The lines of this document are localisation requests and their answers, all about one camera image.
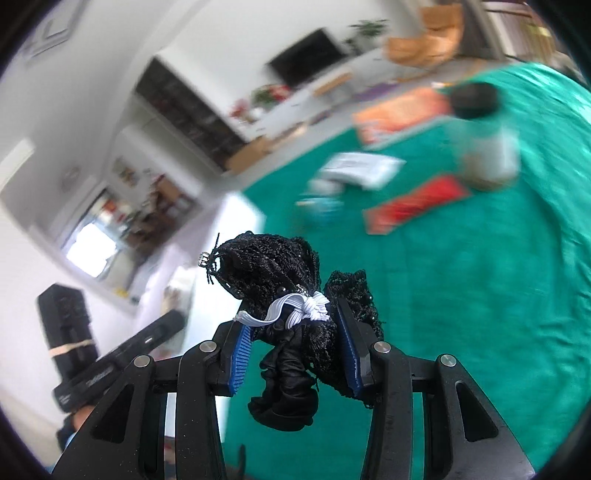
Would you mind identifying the wall picture frame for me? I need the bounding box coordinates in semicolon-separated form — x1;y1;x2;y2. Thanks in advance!
23;0;93;58

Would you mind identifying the teal striped pouch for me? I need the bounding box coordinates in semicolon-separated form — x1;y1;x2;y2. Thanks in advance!
295;179;345;220

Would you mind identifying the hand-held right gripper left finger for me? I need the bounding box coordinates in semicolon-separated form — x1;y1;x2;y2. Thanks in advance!
48;318;254;480

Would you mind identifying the green tablecloth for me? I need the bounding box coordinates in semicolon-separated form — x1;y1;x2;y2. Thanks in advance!
222;62;591;480

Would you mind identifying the large green potted plant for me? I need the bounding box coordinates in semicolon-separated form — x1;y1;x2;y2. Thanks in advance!
348;19;389;40

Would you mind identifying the white plastic packet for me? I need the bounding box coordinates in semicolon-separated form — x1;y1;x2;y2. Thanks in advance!
316;151;407;190

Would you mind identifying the black television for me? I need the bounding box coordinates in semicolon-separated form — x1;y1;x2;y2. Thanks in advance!
267;28;347;88

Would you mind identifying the clear plastic jar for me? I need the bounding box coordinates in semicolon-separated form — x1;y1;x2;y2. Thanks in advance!
443;83;520;191

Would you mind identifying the orange lounge chair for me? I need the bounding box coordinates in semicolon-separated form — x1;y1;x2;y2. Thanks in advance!
385;4;465;70

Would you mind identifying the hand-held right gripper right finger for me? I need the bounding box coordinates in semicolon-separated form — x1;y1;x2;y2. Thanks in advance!
333;298;536;480

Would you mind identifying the red packet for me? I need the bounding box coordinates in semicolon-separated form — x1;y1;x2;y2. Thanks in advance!
362;174;472;236

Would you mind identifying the bushy green potted plant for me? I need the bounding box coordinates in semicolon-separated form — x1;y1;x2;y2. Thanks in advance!
252;85;289;112

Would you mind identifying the orange book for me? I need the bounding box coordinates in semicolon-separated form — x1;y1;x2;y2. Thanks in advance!
353;85;451;148

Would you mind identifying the white television cabinet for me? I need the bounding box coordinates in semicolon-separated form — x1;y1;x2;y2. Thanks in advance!
231;46;384;139

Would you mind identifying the black lace cloth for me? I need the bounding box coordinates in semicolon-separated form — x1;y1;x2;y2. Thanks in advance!
198;232;386;432

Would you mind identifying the dark display cabinet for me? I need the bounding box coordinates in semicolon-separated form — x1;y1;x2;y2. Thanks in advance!
135;58;245;174

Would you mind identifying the person's left hand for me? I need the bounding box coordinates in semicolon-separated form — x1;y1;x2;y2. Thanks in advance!
69;406;95;432

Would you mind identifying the cardboard box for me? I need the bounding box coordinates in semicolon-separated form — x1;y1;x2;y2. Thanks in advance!
226;136;273;174

